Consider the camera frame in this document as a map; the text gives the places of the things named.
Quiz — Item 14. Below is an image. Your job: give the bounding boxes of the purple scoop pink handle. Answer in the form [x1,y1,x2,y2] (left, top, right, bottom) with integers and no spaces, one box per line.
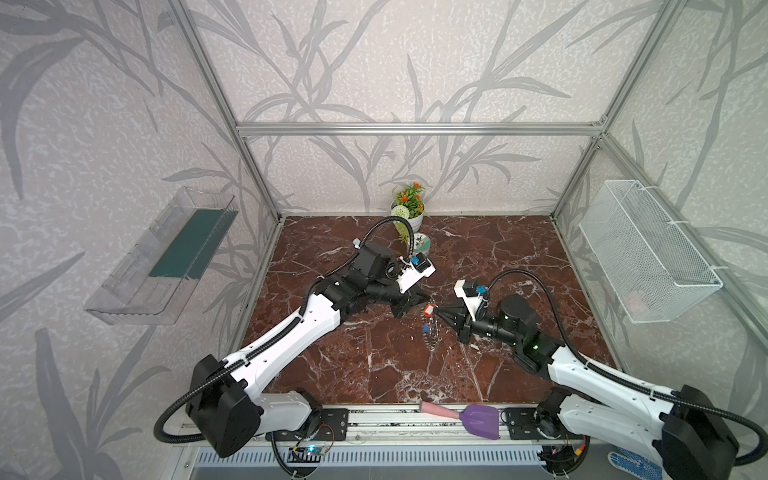
[419,401,500,440]

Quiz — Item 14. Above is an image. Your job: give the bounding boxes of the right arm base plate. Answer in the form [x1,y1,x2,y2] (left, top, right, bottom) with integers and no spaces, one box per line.
[500,407,565,440]

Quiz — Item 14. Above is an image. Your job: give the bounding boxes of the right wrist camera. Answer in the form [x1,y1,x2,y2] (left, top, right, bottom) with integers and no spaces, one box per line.
[454,279,489,321]

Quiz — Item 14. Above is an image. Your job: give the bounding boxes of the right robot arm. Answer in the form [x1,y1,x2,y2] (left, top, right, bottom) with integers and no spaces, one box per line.
[425,280,767,479]

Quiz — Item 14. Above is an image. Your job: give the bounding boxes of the potted plant orange flowers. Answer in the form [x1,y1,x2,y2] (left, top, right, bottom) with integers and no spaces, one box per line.
[390,182,425,233]

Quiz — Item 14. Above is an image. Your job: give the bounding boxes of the clear plastic wall shelf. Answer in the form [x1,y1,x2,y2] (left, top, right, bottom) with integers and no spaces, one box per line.
[84,187,239,326]

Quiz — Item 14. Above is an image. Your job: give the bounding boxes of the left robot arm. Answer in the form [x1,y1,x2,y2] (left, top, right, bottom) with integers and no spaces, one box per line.
[153,216,435,458]

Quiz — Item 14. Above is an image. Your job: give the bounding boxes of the green circuit board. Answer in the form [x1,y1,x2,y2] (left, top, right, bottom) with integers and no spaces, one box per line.
[289,444,331,463]

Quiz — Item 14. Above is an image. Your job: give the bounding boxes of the white wire basket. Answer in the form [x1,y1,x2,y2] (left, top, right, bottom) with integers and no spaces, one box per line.
[580,180,723,324]

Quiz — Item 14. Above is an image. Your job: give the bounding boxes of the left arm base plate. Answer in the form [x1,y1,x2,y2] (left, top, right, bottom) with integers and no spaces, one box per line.
[266,408,350,442]

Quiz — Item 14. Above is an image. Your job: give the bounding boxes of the blue white work glove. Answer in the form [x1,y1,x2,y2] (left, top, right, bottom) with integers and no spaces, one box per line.
[607,449,664,480]

